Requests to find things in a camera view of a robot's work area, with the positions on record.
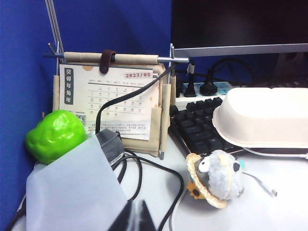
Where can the black power adapter brick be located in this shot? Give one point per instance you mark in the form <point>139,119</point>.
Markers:
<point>110,146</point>

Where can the white power strip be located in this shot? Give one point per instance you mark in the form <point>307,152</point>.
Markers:
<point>221,87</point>

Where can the black power plug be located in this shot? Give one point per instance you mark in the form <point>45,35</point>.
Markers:
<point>190,90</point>
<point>209,87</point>

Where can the bright green plastic lump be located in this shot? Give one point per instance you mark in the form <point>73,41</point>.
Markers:
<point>55,134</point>

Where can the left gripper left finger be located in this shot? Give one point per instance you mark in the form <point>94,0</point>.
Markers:
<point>126,219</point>

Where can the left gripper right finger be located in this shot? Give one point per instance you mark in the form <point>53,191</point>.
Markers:
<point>145,219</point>

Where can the white upturned paper bowl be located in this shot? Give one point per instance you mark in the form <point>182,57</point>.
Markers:
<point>262,115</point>

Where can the aluminium partition frame post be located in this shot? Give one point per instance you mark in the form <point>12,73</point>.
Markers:
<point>56,29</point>

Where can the grey plush toy straw hat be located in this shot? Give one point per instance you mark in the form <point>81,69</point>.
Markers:
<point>221,178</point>

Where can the black computer monitor silver bezel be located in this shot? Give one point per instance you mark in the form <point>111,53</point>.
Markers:
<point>240,21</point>

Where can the desk calendar beige canvas stand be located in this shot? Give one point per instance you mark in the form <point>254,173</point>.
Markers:
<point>79,101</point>

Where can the black mechanical keyboard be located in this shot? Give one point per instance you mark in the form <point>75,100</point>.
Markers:
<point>197,125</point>

